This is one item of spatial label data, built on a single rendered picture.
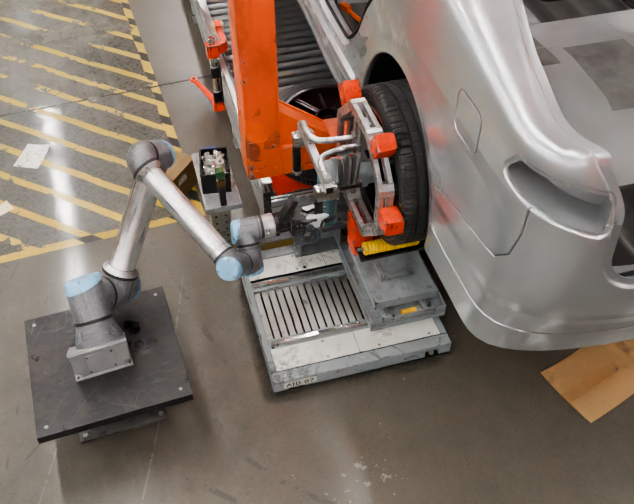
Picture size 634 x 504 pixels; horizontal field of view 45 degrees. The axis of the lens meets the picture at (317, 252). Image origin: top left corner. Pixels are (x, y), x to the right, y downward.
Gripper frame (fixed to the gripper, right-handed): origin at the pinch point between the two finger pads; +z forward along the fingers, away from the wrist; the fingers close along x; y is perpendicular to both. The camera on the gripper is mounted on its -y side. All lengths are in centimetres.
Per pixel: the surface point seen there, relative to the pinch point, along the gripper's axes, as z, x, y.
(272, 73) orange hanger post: -5, -60, -25
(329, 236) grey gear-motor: 19, -56, 74
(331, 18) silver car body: 37, -116, -13
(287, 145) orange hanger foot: 0, -61, 15
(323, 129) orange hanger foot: 19, -65, 13
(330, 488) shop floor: -17, 72, 83
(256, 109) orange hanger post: -13, -60, -8
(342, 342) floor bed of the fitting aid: 7, 9, 75
